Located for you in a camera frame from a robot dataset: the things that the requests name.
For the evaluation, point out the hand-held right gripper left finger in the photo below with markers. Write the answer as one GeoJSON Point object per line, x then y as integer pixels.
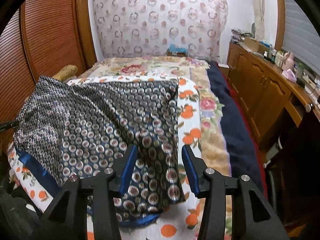
{"type": "Point", "coordinates": [127, 172]}

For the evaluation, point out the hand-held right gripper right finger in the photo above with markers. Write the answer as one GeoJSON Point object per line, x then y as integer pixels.
{"type": "Point", "coordinates": [191, 172]}

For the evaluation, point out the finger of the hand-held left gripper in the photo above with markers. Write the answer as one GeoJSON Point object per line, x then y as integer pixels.
{"type": "Point", "coordinates": [7, 125]}

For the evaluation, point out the dark blue patterned satin top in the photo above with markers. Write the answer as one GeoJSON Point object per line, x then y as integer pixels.
{"type": "Point", "coordinates": [87, 130]}

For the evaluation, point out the stack of folded clothes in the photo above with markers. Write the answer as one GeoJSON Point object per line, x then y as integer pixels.
{"type": "Point", "coordinates": [240, 35]}

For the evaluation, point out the floral beige blanket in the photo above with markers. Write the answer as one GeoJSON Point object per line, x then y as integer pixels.
{"type": "Point", "coordinates": [210, 130]}

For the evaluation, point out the orange fruit print sheet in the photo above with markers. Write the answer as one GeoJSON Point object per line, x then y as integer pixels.
{"type": "Point", "coordinates": [190, 110]}

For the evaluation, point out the navy bed sheet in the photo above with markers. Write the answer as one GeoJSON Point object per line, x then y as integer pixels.
{"type": "Point", "coordinates": [237, 130]}

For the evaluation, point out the golden brocade pillow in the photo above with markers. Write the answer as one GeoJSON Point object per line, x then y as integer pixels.
{"type": "Point", "coordinates": [67, 71]}

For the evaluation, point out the wooden headboard panel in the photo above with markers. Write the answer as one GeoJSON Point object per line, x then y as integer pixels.
{"type": "Point", "coordinates": [50, 30]}

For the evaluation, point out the long wooden cabinet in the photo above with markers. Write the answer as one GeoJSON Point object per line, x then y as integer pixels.
{"type": "Point", "coordinates": [255, 85]}

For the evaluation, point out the small brown cardboard box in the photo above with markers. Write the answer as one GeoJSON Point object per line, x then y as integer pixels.
{"type": "Point", "coordinates": [176, 54]}

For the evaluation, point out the pink tissue box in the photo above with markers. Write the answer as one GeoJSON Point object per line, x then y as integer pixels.
{"type": "Point", "coordinates": [289, 75]}

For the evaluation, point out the open cardboard box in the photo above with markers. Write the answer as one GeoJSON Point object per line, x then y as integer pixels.
{"type": "Point", "coordinates": [251, 43]}

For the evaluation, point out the group of small bottles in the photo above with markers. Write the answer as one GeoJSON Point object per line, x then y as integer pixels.
{"type": "Point", "coordinates": [273, 56]}

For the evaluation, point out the teal tissue pack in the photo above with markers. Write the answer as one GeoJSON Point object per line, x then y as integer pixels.
{"type": "Point", "coordinates": [264, 43]}

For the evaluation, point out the white power strip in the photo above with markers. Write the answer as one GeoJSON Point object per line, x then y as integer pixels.
{"type": "Point", "coordinates": [310, 80]}

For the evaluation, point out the small desk fan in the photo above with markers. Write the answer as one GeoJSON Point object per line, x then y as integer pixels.
{"type": "Point", "coordinates": [253, 28]}

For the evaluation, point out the circle patterned sheer curtain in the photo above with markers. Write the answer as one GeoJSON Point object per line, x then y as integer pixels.
{"type": "Point", "coordinates": [155, 17]}

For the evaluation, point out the beige tied curtain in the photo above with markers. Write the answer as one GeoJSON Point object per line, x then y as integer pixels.
{"type": "Point", "coordinates": [257, 12]}

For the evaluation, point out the grey window blind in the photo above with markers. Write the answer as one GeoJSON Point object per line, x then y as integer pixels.
{"type": "Point", "coordinates": [300, 30]}

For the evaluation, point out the wooden window frame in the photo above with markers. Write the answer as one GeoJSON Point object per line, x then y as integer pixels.
{"type": "Point", "coordinates": [278, 17]}

